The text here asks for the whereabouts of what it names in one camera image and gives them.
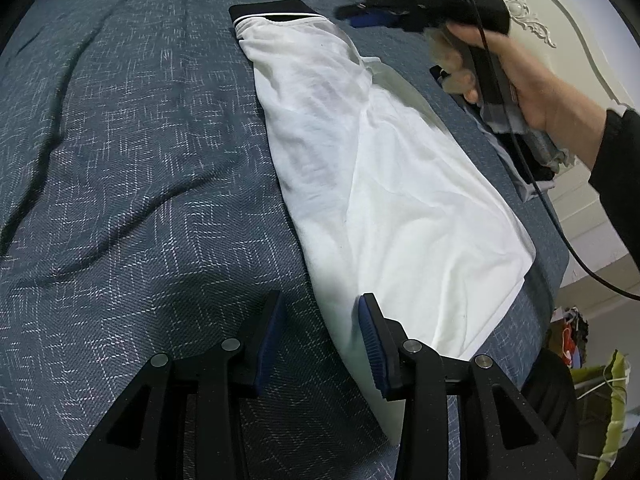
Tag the folded light grey garment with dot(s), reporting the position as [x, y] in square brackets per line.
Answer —
[510, 160]

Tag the colourful floor clutter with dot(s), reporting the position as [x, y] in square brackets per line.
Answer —
[570, 335]

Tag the yellow green cloth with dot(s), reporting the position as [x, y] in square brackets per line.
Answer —
[617, 400]

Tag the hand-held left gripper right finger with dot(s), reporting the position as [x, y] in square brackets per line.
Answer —
[372, 350]

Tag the person's right hand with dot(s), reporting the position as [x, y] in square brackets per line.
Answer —
[540, 85]

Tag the person's dark clothing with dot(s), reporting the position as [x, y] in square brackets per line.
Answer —
[550, 400]

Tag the person's right forearm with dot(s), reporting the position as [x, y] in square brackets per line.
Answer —
[620, 170]

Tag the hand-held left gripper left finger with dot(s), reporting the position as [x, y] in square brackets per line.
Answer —
[267, 345]

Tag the blue-grey bedspread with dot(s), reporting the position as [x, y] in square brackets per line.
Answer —
[125, 160]

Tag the folded black garment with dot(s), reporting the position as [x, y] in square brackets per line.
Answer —
[440, 74]

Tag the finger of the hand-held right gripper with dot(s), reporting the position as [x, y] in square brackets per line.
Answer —
[372, 22]
[362, 11]

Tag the white polo shirt black trim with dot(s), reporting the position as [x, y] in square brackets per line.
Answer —
[400, 185]

